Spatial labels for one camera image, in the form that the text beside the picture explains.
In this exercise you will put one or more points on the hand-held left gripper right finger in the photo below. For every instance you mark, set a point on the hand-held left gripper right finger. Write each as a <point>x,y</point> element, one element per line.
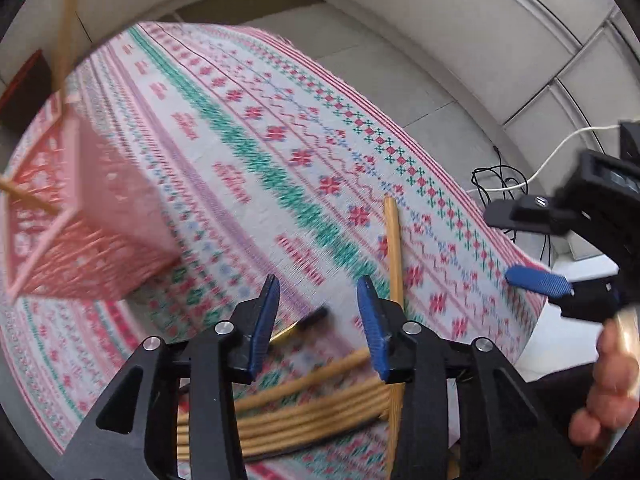
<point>372,321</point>

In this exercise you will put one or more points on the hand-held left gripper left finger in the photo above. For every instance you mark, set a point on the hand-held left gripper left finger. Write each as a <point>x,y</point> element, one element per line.
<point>265,321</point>

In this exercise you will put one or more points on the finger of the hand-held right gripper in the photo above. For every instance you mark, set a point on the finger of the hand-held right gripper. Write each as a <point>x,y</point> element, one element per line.
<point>525,212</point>
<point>537,280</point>

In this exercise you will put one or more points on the black chopstick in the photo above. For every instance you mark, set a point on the black chopstick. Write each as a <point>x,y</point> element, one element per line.
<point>310,317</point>

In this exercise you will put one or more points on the bundle of wooden chopsticks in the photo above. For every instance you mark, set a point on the bundle of wooden chopsticks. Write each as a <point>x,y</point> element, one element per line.
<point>310,415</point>

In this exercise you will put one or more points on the pink plastic lattice basket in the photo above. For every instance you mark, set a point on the pink plastic lattice basket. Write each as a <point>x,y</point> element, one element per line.
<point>115,200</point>

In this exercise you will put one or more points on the person's right hand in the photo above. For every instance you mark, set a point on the person's right hand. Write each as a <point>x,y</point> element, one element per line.
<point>615,375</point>

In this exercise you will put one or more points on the person's dark clothing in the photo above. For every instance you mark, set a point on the person's dark clothing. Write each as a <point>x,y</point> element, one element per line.
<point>560,400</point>

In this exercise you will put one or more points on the patterned woven tablecloth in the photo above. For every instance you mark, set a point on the patterned woven tablecloth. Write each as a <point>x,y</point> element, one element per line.
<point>250,135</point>

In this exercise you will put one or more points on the dark red furniture piece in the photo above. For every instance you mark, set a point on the dark red furniture piece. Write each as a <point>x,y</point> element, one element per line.
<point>25,90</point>

